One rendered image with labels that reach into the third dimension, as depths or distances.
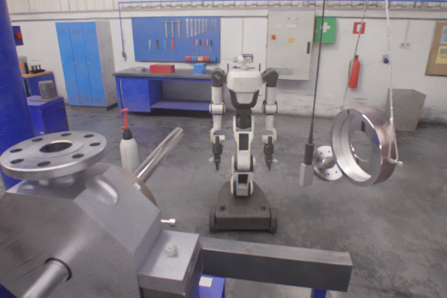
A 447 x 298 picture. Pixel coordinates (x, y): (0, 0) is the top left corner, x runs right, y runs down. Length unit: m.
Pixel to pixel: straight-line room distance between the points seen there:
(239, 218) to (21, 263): 1.86
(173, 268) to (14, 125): 2.21
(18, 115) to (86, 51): 3.82
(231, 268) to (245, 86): 1.44
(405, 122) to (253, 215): 3.89
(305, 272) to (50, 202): 0.94
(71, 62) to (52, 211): 5.98
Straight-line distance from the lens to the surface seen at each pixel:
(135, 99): 5.90
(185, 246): 0.93
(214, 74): 2.37
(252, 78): 2.33
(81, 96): 6.79
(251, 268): 1.31
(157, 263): 0.89
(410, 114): 5.85
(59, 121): 4.76
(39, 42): 7.87
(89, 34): 6.42
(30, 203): 0.90
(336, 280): 1.35
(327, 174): 1.73
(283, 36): 5.47
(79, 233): 0.86
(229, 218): 2.61
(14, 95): 2.82
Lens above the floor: 1.72
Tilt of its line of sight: 20 degrees down
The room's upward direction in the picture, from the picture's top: straight up
